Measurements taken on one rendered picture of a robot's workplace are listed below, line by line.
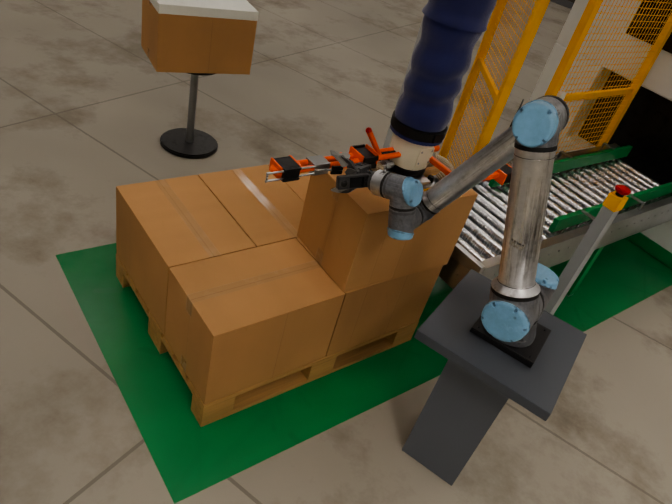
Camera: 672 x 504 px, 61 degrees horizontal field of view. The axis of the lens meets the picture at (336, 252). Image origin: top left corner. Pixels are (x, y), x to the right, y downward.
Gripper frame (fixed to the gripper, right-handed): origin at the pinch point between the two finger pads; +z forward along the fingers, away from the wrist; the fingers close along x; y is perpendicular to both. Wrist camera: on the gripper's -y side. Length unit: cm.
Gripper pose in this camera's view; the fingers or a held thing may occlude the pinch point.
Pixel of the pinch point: (328, 170)
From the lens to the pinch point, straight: 210.1
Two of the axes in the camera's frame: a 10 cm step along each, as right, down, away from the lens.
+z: -7.6, -3.0, 5.8
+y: 6.5, -3.5, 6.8
